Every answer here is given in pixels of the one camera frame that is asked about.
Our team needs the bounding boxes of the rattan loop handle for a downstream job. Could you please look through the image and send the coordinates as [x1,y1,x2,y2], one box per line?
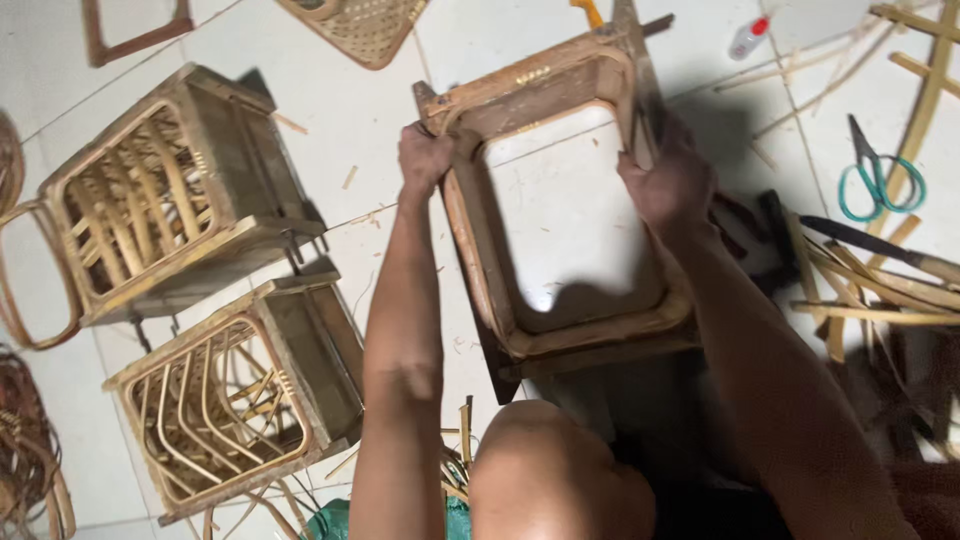
[0,199,84,352]

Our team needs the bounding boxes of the heap of rattan strips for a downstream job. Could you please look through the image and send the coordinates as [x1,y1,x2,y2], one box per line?
[780,213,960,462]

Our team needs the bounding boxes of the person's knee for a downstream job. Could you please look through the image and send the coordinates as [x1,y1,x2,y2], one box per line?
[468,399,657,540]

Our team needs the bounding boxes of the yellow tool handle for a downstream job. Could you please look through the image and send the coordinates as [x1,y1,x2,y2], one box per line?
[569,0,606,31]

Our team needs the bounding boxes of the coil of dark rattan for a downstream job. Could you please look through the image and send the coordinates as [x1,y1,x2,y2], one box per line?
[0,348,78,540]

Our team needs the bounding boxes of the woven rattan basket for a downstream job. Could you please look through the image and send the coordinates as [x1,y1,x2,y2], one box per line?
[274,0,430,72]

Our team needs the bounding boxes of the black hammer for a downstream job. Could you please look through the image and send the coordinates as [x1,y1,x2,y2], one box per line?
[750,189,802,295]

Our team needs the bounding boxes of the person's left hand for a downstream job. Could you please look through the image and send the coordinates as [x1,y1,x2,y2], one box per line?
[397,121,456,192]

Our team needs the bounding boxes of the brown rattan frame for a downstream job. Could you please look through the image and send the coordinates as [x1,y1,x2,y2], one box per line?
[81,0,195,69]

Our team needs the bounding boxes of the knife with wooden handle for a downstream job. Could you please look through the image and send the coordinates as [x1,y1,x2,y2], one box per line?
[798,215,960,285]

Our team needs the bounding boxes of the white bottle with red cap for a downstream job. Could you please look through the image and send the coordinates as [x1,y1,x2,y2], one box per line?
[727,15,771,62]

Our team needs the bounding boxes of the person's right hand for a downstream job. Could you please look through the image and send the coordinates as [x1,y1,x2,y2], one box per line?
[616,112,719,237]

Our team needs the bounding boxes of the teal handled scissors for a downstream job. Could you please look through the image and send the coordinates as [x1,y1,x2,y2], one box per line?
[837,114,927,224]

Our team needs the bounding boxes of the rattan basket on wooden mould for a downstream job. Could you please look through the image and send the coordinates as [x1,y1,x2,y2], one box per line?
[102,258,369,528]
[37,63,331,328]

